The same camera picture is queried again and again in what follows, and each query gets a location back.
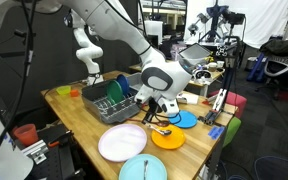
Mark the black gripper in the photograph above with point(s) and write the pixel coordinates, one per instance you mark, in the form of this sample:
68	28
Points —
152	107

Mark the silver ladle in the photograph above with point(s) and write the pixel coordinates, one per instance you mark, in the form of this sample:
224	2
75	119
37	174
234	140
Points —
165	132

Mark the idle white Franka arm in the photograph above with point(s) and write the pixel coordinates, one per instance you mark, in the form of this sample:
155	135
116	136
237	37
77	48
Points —
90	53

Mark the orange plate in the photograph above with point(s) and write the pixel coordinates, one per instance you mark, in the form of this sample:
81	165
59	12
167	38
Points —
170	141

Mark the pink plate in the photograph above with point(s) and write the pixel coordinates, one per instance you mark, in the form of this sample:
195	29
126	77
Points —
122	142

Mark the light blue plate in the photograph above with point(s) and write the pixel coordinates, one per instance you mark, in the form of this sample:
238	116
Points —
188	120

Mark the dark blue plate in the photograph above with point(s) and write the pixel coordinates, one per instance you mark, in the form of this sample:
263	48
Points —
124	85

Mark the green plate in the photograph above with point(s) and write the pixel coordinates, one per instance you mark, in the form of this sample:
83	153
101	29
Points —
114	92

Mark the silver spoon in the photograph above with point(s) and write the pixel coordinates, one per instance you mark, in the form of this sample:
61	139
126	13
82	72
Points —
145	170

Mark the teal plate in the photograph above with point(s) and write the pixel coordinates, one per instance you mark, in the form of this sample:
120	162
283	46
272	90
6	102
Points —
134	168

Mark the metal dish rack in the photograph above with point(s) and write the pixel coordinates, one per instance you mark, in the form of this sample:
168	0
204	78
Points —
114	111

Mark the grey plastic bin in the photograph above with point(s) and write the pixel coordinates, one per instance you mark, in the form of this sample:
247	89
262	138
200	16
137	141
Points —
135	80

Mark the white marker packet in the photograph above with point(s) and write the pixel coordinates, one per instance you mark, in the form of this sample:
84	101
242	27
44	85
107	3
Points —
188	98

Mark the blue tape strip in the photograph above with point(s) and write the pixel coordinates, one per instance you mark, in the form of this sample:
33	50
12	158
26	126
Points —
216	132

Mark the white headset device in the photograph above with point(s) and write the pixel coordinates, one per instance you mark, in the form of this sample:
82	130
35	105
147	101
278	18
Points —
202	74

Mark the clear plastic bin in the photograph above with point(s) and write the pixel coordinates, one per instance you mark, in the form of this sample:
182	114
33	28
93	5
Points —
194	55

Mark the small orange container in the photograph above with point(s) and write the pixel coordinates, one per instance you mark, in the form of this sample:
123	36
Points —
74	93

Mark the green stool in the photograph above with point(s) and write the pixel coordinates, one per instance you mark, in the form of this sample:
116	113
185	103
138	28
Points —
233	130

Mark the pink stool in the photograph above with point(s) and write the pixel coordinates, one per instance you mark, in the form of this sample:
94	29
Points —
235	100

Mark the white mug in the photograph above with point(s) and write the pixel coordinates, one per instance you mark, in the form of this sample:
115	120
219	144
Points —
220	64

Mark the small green bowl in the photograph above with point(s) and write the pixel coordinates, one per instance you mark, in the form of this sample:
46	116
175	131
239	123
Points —
64	90

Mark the red plastic cup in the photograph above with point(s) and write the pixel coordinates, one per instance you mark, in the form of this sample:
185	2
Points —
25	135

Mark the white office chair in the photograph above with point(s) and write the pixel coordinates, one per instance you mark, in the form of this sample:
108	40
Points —
277	66

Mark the black jacket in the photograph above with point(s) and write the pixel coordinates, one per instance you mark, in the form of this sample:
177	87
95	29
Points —
279	46

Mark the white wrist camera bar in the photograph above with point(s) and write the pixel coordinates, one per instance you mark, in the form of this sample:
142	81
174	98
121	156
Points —
142	95

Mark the black camera stand frame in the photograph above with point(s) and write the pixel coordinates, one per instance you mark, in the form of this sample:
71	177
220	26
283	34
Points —
219	100

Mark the aluminium bracket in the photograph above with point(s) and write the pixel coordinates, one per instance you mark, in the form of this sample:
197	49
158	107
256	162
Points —
35	150

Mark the tripod camera rig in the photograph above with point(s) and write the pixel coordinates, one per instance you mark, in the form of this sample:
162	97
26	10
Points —
217	20

